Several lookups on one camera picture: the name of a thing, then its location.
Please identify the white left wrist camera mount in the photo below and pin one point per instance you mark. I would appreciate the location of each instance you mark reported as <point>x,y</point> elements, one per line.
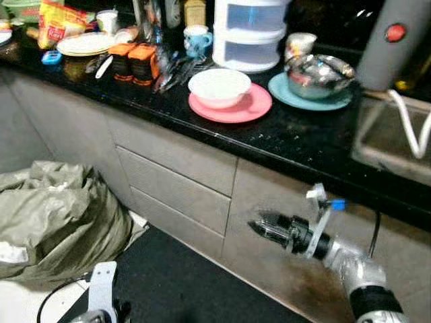
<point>103,286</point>

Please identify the white stacked food container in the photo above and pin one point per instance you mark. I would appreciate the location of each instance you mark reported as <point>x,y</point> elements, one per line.
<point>249,40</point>

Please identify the grey vacuum flask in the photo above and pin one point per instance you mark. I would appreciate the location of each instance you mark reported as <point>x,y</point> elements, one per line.
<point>394,47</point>

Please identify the small blue gadget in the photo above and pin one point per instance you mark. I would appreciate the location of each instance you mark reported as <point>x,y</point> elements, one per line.
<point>51,58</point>

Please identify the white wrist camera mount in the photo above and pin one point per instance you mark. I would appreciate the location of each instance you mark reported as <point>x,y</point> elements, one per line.
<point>103,286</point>
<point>316,195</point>

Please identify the cream plate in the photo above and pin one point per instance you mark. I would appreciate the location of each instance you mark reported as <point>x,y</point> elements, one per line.
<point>84,44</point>

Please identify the yellow oil bottle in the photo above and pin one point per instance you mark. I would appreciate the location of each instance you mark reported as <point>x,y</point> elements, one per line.
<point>414,77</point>

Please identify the steel bowl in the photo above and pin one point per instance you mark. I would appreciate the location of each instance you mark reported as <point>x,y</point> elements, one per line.
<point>316,81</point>

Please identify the teal plate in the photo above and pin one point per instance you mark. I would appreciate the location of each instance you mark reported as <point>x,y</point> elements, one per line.
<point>283,94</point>

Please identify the grey cabinet panel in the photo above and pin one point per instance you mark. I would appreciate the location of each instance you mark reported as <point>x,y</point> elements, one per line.
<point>60,128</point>

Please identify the orange black battery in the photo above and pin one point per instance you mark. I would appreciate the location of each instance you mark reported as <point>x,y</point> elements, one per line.
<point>121,64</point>
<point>143,66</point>

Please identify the grey green woven sack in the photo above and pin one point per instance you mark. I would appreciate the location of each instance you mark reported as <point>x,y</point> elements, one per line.
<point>60,215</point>

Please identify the white cup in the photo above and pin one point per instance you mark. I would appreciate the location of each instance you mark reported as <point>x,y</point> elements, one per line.
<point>106,20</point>

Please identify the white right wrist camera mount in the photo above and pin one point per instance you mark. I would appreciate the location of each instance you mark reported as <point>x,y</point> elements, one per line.
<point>316,195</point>

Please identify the yellow red snack packet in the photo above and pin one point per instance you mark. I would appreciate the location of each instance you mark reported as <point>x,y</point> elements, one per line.
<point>60,23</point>

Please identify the white bowl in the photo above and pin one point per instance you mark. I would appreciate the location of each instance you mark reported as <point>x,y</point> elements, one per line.
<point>219,87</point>

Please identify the green bowl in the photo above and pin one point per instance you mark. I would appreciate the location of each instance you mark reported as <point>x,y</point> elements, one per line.
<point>20,10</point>

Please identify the black floor mat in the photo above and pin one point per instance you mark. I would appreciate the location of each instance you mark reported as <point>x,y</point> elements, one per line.
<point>182,289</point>

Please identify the steel sink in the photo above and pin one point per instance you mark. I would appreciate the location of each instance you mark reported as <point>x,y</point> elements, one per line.
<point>384,145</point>

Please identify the grey drawer front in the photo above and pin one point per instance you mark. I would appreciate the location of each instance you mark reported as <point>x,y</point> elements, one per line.
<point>175,151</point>
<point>178,192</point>
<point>182,225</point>

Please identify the pink plate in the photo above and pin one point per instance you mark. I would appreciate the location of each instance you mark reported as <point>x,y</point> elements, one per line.
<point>229,116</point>

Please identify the steel cutlery heap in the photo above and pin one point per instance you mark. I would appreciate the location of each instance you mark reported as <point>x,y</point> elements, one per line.
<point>172,70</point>

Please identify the white printed mug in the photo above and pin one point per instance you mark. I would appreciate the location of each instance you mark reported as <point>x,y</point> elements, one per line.
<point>300,44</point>

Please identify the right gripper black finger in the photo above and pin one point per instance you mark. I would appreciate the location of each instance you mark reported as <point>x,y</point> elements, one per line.
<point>266,234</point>
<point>273,219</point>

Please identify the blue mug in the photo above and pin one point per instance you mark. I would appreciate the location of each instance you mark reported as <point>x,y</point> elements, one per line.
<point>196,42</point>

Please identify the white ceramic spoon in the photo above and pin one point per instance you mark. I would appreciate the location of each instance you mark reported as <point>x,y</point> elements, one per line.
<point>103,67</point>

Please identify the beige jar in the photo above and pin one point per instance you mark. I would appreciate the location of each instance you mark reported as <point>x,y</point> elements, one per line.
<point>194,13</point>

